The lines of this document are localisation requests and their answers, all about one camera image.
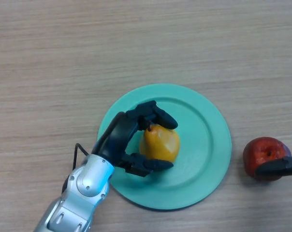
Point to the green round plate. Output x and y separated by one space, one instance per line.
201 149

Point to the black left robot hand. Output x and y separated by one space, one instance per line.
117 137

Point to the red apple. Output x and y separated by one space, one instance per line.
259 149

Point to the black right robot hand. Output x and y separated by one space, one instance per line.
276 168

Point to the yellow pear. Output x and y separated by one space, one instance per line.
163 145

